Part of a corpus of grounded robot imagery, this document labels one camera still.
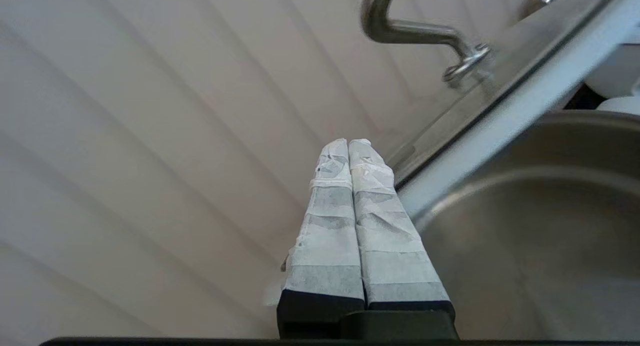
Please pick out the glass lid white rim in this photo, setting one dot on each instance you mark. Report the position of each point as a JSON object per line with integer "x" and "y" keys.
{"x": 500, "y": 105}

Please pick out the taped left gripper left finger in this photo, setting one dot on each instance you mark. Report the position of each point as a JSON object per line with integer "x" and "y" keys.
{"x": 327, "y": 246}

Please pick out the white round pot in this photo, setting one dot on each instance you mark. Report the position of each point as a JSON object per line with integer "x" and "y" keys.
{"x": 612, "y": 78}
{"x": 540, "y": 246}

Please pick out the black glass cooktop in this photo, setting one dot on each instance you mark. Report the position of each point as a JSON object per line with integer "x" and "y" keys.
{"x": 582, "y": 98}

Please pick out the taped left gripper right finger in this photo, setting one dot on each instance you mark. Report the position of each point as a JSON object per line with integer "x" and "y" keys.
{"x": 395, "y": 256}

